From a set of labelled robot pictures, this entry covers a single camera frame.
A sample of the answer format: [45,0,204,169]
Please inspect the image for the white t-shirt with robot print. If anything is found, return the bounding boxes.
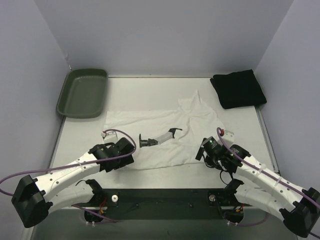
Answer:
[103,91,224,171]

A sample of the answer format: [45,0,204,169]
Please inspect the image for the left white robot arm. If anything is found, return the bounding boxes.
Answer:
[11,137,137,228]

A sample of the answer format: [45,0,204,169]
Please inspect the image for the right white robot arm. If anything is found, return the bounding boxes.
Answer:
[196,136,320,238]

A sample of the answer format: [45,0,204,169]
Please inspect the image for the dark green plastic tray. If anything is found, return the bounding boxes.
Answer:
[56,68,108,119]

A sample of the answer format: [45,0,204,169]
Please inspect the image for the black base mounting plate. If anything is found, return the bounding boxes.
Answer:
[80,188,241,221]

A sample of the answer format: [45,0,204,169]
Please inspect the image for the folded black t-shirt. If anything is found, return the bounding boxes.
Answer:
[210,69,267,110]

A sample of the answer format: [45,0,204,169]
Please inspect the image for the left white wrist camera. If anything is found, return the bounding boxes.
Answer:
[101,131,119,144]

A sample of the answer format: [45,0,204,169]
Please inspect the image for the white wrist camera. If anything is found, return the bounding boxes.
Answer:
[101,131,119,144]
[220,129,235,147]

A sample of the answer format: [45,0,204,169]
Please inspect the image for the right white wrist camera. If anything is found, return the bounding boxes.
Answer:
[220,129,235,147]

